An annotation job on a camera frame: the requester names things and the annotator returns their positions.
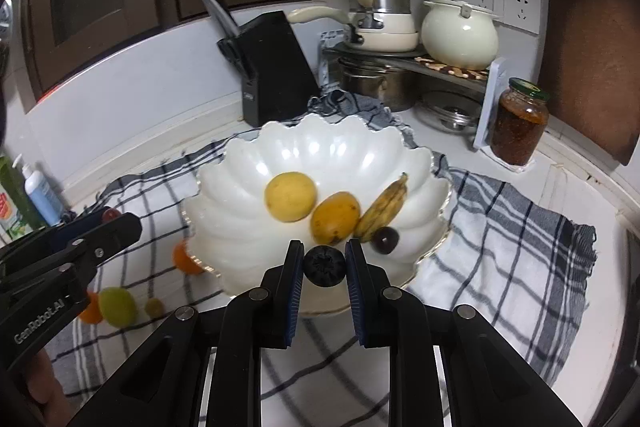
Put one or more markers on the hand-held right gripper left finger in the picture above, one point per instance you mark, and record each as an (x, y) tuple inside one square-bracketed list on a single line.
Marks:
[(294, 292)]

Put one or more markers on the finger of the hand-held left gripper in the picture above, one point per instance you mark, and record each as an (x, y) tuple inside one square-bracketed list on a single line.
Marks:
[(62, 232), (117, 232)]

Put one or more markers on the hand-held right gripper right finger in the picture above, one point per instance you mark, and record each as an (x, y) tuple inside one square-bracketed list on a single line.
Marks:
[(356, 292)]

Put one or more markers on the red grape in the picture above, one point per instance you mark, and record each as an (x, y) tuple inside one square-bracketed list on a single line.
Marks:
[(111, 213)]

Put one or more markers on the blueberry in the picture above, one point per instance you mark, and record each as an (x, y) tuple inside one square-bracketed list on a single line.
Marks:
[(325, 266)]

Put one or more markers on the dark plum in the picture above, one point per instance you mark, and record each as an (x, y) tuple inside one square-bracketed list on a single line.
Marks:
[(385, 241)]

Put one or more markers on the yellow mango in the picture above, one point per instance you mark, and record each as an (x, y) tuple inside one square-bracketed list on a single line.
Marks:
[(335, 217)]

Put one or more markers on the spotted yellow banana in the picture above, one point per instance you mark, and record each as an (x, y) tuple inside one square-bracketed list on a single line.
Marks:
[(382, 209)]

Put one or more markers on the white scalloped bowl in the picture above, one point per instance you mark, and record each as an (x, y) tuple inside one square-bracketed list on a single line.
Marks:
[(240, 217)]

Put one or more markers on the yellow lemon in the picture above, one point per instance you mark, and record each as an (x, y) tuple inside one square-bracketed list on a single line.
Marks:
[(290, 197)]

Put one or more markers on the person's left hand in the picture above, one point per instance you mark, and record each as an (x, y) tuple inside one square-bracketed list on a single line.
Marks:
[(47, 387)]

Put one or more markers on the white blue pump bottle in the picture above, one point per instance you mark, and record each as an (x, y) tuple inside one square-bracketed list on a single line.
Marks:
[(42, 199)]

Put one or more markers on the green dish soap bottle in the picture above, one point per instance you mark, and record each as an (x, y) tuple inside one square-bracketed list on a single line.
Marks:
[(15, 207)]

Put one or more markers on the orange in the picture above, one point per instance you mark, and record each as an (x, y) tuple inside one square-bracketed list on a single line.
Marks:
[(91, 311), (182, 257)]

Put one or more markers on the green apple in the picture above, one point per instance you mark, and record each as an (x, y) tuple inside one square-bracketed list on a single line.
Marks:
[(118, 306)]

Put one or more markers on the small green grape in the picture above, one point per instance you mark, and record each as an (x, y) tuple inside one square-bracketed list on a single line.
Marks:
[(154, 307)]

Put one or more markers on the black white checked cloth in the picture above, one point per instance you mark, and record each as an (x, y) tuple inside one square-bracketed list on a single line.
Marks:
[(500, 257)]

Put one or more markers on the white coaster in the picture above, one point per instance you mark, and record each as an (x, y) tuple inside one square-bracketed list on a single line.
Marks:
[(515, 168)]

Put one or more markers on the steel pot lid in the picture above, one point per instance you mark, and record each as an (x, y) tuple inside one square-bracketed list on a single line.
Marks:
[(450, 112)]

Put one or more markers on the large steel pot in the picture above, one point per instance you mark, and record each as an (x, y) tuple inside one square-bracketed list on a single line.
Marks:
[(375, 84)]

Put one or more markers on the black knife block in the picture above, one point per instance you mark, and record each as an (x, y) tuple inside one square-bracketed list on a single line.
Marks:
[(277, 67)]

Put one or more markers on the glass jar of chili sauce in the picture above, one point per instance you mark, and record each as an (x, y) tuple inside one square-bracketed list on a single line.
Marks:
[(517, 129)]

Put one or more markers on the kitchen shelf rack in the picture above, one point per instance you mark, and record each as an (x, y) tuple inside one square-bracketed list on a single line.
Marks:
[(492, 107)]

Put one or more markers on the wooden trivet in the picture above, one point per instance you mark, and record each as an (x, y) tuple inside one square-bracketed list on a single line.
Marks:
[(450, 69)]

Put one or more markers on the cream saucepan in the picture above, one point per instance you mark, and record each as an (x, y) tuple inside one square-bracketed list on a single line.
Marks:
[(390, 39)]

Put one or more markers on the cream lidded pot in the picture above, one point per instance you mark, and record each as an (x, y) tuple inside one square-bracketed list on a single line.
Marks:
[(460, 39)]

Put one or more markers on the brown wooden cutting board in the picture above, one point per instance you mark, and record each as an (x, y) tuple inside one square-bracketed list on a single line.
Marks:
[(590, 57)]

